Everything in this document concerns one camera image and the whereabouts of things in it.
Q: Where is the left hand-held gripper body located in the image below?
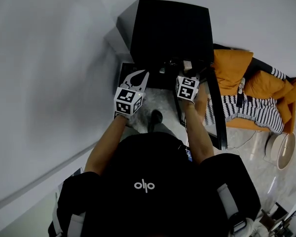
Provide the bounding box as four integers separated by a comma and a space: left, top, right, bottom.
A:
114, 82, 147, 119

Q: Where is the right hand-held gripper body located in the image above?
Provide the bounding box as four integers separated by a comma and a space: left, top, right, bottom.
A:
175, 76, 200, 105

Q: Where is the person's right forearm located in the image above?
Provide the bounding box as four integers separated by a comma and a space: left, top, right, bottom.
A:
184, 100, 215, 166

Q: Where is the person's left forearm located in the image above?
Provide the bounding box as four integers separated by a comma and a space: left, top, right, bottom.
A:
83, 114, 130, 176

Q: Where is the person's right shoe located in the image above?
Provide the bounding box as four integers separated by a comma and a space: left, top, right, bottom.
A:
148, 109, 163, 133

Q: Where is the person's left leg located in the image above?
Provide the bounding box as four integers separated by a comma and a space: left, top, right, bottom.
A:
124, 122, 140, 135

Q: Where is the person's leg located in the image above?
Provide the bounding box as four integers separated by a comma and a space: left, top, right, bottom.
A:
124, 122, 140, 135
148, 122, 178, 140

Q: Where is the glass fridge door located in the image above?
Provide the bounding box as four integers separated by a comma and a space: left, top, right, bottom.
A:
172, 67, 228, 151

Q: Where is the person's right leg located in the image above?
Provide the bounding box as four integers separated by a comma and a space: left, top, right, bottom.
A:
148, 122, 178, 140

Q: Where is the orange cushion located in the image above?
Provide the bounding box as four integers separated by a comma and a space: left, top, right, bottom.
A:
213, 48, 254, 96
245, 70, 294, 104
276, 77, 296, 134

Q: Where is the white slim bottle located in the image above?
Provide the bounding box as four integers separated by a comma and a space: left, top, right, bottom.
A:
238, 77, 246, 95

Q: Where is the black mini fridge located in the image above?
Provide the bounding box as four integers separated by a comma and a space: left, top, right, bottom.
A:
116, 0, 215, 90

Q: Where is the orange sofa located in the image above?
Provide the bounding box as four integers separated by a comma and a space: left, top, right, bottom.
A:
211, 43, 296, 136

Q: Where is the black white striped blanket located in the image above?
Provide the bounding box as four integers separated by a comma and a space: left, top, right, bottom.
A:
204, 67, 287, 133

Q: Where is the round beige side table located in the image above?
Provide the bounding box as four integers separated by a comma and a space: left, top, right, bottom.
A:
264, 132, 296, 170

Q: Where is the person's black shirt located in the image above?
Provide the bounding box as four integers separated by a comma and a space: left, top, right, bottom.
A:
48, 131, 262, 237

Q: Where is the grey shoulder strap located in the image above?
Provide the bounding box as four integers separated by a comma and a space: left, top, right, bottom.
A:
217, 183, 255, 234
51, 201, 87, 237

